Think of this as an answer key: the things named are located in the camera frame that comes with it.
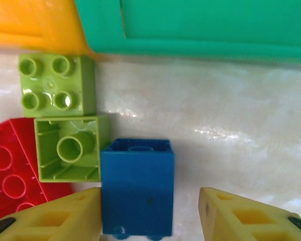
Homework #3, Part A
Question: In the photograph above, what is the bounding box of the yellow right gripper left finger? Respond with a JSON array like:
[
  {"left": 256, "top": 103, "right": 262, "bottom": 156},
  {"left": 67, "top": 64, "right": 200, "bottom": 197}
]
[{"left": 0, "top": 187, "right": 103, "bottom": 241}]

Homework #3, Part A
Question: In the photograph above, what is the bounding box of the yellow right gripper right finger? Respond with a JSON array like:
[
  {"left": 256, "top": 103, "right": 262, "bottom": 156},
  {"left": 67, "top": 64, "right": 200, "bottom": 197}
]
[{"left": 199, "top": 187, "right": 301, "bottom": 241}]

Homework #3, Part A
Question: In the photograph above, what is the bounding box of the red long lego brick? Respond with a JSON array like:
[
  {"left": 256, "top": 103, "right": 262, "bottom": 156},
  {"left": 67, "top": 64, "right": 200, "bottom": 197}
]
[{"left": 0, "top": 117, "right": 75, "bottom": 224}]

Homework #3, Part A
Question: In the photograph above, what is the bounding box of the lime green square lego brick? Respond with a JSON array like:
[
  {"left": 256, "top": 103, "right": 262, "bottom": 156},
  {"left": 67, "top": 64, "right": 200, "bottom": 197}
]
[
  {"left": 18, "top": 53, "right": 96, "bottom": 118},
  {"left": 34, "top": 114, "right": 111, "bottom": 183}
]

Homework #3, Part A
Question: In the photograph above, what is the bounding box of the blue lego brick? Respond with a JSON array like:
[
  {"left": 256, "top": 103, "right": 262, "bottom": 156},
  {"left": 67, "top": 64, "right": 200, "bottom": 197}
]
[{"left": 100, "top": 138, "right": 177, "bottom": 240}]

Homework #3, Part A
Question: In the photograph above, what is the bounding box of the yellow plastic bin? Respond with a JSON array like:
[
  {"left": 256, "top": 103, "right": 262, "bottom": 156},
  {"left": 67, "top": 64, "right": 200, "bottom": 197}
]
[{"left": 0, "top": 0, "right": 98, "bottom": 57}]

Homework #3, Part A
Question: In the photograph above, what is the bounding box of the green plastic bin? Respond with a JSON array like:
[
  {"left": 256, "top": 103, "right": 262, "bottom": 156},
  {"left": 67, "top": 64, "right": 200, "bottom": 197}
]
[{"left": 74, "top": 0, "right": 301, "bottom": 66}]

